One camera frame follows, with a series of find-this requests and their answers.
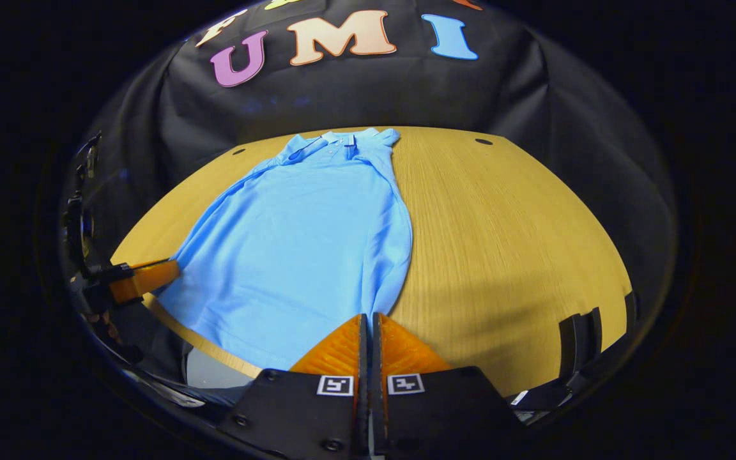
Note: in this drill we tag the light blue T-shirt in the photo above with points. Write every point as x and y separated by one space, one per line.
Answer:
304 243

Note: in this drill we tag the black backdrop cloth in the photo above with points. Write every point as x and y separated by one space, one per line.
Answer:
355 96

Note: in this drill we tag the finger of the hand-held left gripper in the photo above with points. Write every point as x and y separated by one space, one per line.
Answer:
147 280

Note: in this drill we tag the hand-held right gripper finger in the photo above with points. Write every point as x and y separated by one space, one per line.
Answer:
375 358
363 358

